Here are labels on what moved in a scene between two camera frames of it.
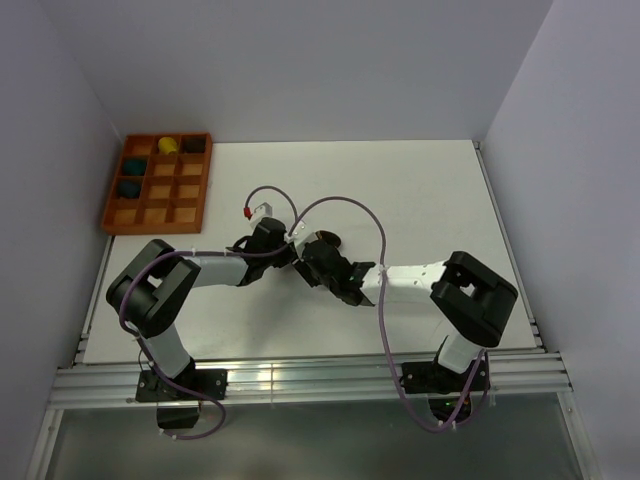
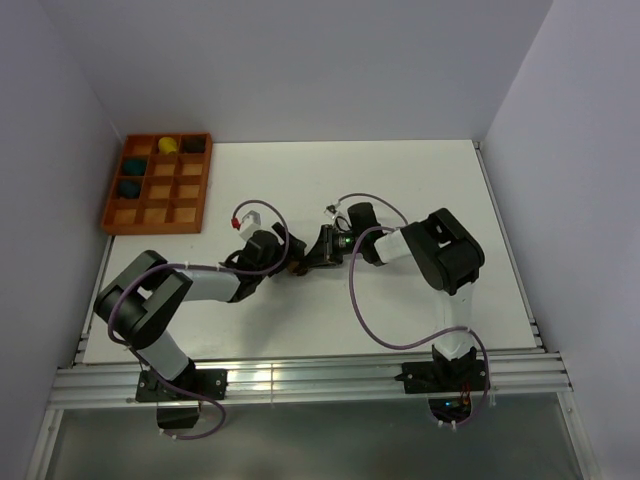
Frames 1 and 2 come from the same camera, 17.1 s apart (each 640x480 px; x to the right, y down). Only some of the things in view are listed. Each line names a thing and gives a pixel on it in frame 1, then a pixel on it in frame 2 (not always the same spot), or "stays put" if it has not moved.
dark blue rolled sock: [129, 189] stays put
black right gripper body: [310, 275] -> [341, 244]
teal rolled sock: [134, 167] stays put
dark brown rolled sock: [194, 145] stays put
